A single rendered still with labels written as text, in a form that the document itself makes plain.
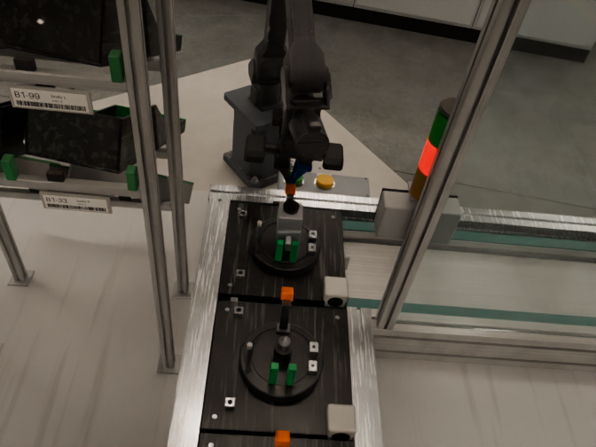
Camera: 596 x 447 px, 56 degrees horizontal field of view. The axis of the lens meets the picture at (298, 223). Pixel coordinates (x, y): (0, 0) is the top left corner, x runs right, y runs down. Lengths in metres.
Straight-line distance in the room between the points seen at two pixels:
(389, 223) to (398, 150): 2.15
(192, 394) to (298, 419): 0.18
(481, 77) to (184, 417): 0.66
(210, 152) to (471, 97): 0.91
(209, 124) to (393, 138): 1.66
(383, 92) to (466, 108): 2.72
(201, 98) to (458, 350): 1.00
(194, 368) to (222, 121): 0.82
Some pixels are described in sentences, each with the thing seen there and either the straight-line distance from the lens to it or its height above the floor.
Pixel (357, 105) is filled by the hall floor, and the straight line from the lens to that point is 3.29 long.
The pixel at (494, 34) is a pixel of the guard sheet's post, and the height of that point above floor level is 1.54.
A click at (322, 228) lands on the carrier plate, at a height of 0.97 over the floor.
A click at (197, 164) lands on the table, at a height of 0.86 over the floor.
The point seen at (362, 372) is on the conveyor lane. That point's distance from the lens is 1.02.
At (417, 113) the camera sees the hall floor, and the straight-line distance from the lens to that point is 3.33.
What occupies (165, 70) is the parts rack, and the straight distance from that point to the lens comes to 0.83.
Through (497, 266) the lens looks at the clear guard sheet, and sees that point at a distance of 0.98.
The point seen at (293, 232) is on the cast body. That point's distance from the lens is 1.05.
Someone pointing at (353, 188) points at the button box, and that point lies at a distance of 1.30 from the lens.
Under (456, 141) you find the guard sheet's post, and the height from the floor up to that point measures 1.40.
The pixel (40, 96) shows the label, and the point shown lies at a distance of 0.69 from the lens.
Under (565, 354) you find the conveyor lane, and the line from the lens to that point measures 1.23.
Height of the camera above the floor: 1.83
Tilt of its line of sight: 46 degrees down
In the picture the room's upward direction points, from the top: 9 degrees clockwise
